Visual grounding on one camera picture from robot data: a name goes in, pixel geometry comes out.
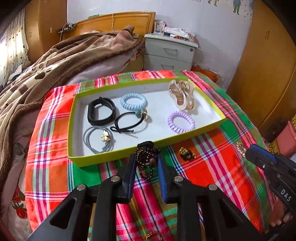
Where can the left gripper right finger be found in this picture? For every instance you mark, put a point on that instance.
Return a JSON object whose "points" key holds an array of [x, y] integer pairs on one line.
{"points": [[203, 209]]}

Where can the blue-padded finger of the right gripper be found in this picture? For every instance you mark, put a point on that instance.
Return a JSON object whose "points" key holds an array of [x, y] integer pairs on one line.
{"points": [[260, 157]]}

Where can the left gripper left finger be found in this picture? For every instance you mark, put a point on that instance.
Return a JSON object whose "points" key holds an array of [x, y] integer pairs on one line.
{"points": [[85, 206]]}

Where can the rhinestone hair clip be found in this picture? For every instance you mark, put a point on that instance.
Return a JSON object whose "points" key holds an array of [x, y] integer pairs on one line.
{"points": [[241, 149]]}

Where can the grey hair tie gold charm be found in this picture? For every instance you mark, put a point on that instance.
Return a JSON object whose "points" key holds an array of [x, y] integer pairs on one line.
{"points": [[98, 139]]}

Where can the black hair tie teal bead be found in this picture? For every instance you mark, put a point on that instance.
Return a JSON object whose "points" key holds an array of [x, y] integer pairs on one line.
{"points": [[127, 122]]}

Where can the person's right hand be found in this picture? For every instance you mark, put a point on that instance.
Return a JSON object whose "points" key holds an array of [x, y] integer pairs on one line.
{"points": [[280, 215]]}

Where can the pink box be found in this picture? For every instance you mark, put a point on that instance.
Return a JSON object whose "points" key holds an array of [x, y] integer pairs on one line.
{"points": [[286, 140]]}

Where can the plaid colourful bed cloth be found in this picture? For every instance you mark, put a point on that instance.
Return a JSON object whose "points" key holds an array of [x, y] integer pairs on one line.
{"points": [[50, 176]]}

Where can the wooden door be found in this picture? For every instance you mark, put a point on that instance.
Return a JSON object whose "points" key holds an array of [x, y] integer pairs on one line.
{"points": [[264, 82]]}

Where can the yellow-green shallow box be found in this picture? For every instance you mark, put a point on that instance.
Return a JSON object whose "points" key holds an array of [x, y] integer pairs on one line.
{"points": [[165, 125]]}

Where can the orange cardboard box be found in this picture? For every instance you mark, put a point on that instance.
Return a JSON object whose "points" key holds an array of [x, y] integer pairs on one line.
{"points": [[210, 74]]}

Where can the floral bed sheet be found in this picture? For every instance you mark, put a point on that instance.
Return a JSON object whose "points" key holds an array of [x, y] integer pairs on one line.
{"points": [[13, 207]]}

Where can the black wrist band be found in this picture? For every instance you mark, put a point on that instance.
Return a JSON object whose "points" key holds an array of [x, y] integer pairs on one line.
{"points": [[101, 112]]}

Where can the rose gold hair claw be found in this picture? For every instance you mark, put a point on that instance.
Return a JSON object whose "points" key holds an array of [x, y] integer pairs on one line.
{"points": [[181, 92]]}

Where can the grey bedside drawer cabinet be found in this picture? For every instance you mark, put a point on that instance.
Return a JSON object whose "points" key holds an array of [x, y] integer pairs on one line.
{"points": [[166, 53]]}

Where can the brown patterned blanket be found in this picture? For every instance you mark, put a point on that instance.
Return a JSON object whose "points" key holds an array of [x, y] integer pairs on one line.
{"points": [[56, 67]]}

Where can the clear glass cup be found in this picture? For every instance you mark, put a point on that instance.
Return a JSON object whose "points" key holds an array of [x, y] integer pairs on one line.
{"points": [[159, 27]]}

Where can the dotted window curtain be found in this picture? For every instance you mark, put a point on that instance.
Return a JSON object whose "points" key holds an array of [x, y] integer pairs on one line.
{"points": [[14, 47]]}

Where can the wooden headboard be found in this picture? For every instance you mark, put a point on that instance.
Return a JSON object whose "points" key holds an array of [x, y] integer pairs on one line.
{"points": [[143, 22]]}

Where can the tall wooden wardrobe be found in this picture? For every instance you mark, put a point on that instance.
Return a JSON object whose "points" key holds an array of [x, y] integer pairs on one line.
{"points": [[43, 20]]}

